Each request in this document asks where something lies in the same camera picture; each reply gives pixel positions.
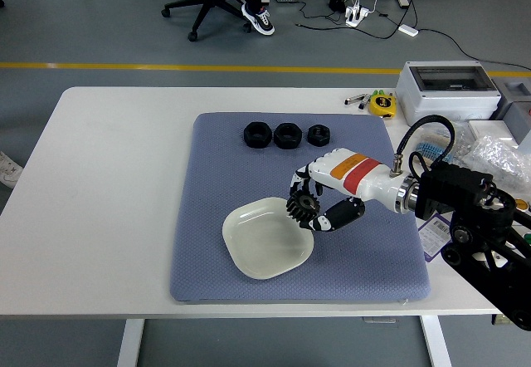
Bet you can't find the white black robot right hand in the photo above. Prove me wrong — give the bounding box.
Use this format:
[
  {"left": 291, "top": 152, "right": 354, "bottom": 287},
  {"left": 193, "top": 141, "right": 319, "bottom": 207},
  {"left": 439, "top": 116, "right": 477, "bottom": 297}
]
[{"left": 288, "top": 147, "right": 406, "bottom": 233}]

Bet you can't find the large black gear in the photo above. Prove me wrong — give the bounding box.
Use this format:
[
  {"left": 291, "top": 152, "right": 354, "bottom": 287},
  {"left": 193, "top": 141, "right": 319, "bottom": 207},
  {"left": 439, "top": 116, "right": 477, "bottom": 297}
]
[{"left": 285, "top": 189, "right": 321, "bottom": 223}]

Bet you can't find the small black hex nut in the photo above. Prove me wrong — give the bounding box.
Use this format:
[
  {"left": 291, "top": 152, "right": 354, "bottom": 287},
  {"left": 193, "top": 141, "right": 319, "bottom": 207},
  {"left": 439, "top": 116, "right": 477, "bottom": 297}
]
[{"left": 306, "top": 125, "right": 332, "bottom": 149}]

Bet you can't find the large black hex nut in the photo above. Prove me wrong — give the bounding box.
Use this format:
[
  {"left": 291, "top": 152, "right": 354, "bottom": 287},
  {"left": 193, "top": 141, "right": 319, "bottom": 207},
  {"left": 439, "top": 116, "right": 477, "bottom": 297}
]
[
  {"left": 241, "top": 121, "right": 273, "bottom": 149},
  {"left": 272, "top": 122, "right": 303, "bottom": 150}
]

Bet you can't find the white flat box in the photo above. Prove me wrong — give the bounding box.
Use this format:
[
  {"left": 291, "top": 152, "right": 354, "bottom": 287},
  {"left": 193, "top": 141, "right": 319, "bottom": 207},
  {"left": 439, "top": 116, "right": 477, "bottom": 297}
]
[{"left": 467, "top": 118, "right": 519, "bottom": 144}]

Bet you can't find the yellow tape measure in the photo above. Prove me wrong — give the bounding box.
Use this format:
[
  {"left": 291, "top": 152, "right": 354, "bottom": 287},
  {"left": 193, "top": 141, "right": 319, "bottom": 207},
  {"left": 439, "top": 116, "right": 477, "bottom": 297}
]
[{"left": 368, "top": 95, "right": 397, "bottom": 118}]

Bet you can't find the blue resistor tape strip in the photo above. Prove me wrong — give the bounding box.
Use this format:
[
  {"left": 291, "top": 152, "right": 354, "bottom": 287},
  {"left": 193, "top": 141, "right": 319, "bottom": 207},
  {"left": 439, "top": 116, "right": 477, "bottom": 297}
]
[{"left": 414, "top": 128, "right": 453, "bottom": 164}]

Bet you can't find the purple edged label card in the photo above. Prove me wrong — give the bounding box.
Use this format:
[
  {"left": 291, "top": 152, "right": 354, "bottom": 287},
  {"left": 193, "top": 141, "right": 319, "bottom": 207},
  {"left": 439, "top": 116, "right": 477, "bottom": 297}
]
[{"left": 417, "top": 213, "right": 453, "bottom": 264}]

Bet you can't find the blue-grey textured mat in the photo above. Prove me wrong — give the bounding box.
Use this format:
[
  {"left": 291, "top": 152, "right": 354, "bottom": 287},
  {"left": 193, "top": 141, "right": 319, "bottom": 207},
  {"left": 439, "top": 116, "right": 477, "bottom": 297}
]
[{"left": 168, "top": 111, "right": 431, "bottom": 304}]

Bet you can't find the white square plate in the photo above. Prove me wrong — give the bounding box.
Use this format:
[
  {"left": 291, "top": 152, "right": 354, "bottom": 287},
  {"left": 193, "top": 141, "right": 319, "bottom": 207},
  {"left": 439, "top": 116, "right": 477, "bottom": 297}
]
[{"left": 222, "top": 196, "right": 315, "bottom": 280}]

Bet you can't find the bag of clear parts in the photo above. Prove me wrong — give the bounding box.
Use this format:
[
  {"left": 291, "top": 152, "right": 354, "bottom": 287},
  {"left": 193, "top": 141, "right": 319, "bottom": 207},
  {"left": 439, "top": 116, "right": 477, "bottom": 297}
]
[{"left": 462, "top": 134, "right": 531, "bottom": 196}]

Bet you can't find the white power strip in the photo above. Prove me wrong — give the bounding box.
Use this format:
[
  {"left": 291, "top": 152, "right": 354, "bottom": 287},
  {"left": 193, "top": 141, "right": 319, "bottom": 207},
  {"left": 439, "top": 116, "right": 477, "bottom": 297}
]
[{"left": 344, "top": 5, "right": 370, "bottom": 27}]

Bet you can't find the grey metal device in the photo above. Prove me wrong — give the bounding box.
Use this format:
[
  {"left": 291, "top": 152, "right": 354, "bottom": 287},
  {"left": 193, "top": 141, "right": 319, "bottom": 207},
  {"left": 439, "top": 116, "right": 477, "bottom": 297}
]
[{"left": 489, "top": 79, "right": 531, "bottom": 154}]

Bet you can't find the seated person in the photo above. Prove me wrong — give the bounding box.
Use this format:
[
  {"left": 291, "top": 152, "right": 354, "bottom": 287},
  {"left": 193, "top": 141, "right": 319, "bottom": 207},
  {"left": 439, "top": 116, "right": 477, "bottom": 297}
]
[{"left": 241, "top": 0, "right": 276, "bottom": 36}]

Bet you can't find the white table leg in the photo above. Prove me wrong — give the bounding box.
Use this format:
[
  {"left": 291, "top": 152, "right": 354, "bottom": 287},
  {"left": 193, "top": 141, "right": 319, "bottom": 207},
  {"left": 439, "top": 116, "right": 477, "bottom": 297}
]
[
  {"left": 116, "top": 319, "right": 145, "bottom": 367},
  {"left": 418, "top": 315, "right": 453, "bottom": 367}
]

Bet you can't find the black office chair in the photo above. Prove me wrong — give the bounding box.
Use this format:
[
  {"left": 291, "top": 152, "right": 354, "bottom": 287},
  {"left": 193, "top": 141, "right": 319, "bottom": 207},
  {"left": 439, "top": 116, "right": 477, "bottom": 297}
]
[{"left": 157, "top": 0, "right": 252, "bottom": 43}]

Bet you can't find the standing person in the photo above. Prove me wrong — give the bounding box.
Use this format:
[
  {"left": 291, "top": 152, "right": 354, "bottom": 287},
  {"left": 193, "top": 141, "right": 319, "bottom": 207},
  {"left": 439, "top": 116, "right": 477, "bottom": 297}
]
[{"left": 0, "top": 150, "right": 24, "bottom": 189}]

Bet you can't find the grey electrical enclosure box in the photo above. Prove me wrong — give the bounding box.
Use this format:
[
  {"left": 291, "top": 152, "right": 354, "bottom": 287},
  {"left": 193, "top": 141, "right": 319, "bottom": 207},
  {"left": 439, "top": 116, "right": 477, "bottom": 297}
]
[{"left": 393, "top": 60, "right": 502, "bottom": 128}]

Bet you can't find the black floor cable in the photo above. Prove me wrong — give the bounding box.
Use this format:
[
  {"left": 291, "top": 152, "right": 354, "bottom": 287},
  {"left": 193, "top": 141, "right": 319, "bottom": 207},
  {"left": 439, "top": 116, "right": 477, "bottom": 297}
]
[{"left": 295, "top": 0, "right": 531, "bottom": 71}]

